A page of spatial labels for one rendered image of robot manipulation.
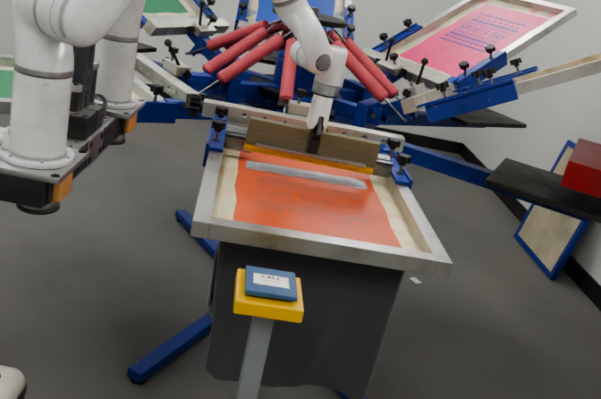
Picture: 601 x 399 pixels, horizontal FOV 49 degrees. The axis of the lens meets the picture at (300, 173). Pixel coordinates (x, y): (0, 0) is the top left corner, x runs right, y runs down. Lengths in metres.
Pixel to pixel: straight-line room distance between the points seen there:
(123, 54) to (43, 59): 0.45
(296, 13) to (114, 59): 0.47
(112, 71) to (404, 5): 4.79
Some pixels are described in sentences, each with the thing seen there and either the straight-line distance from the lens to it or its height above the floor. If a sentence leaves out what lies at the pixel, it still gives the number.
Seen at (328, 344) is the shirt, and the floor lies 0.67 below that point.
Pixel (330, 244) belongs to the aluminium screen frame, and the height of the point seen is 0.99.
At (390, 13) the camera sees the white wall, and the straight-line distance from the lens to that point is 6.18.
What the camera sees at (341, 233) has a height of 0.96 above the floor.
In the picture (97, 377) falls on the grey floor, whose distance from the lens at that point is 2.59.
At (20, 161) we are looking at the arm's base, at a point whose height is 1.15.
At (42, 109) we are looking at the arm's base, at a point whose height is 1.24.
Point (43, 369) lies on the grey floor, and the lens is 2.62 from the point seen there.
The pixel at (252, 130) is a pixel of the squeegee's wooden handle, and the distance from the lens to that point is 1.88.
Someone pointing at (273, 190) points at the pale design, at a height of 0.96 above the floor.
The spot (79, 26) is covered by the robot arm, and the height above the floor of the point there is 1.40.
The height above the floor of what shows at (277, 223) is 0.96.
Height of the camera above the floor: 1.59
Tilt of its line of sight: 19 degrees down
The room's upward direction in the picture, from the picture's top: 12 degrees clockwise
